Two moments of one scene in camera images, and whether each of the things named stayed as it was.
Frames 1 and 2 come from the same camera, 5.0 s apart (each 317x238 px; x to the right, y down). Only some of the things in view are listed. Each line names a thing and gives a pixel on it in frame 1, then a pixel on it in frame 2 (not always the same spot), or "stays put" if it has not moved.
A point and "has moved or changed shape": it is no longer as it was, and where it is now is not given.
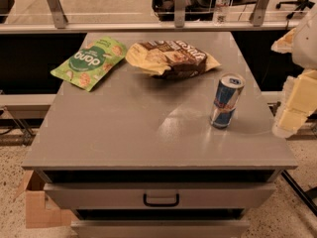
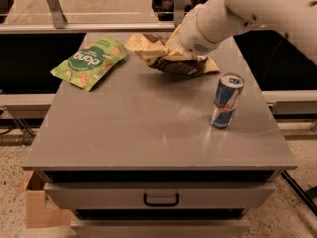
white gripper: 306,45 to 192,37
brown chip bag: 169,59 has moved or changed shape
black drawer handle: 160,204 stays put
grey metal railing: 61,26 stays put
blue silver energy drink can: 229,91 stays put
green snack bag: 87,66 stays put
